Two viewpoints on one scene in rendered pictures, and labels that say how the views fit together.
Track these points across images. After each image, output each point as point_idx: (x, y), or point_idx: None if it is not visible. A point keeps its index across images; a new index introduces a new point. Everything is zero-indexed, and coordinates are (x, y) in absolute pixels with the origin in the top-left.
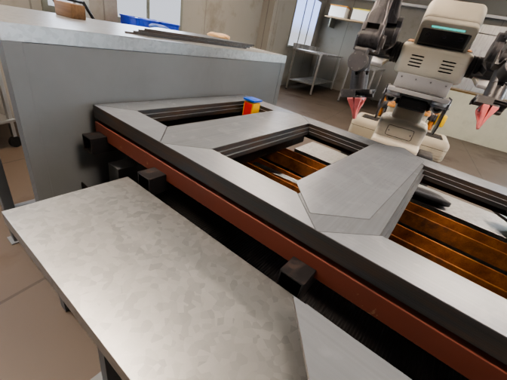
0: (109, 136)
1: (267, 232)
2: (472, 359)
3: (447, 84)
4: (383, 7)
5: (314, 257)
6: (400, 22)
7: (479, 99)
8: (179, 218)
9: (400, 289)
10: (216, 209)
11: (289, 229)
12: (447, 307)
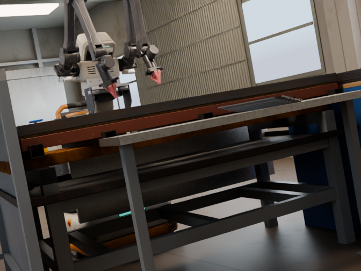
0: (44, 140)
1: (183, 113)
2: (253, 100)
3: (116, 76)
4: (96, 36)
5: (204, 107)
6: (78, 49)
7: (151, 69)
8: (151, 129)
9: (230, 94)
10: (153, 124)
11: (190, 104)
12: (240, 90)
